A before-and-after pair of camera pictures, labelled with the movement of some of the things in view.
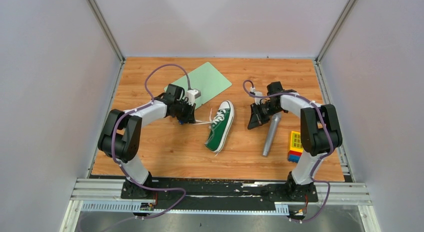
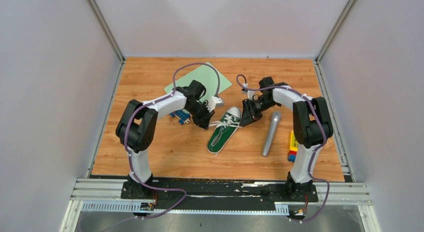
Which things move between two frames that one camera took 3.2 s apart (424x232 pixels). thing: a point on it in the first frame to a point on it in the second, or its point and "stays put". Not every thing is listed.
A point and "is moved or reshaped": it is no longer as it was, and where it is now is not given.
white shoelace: (219, 116) to (228, 120)
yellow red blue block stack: (296, 148) stays put
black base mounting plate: (217, 194) stays put
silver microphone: (274, 124) stays put
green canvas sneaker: (220, 126) is moved or reshaped
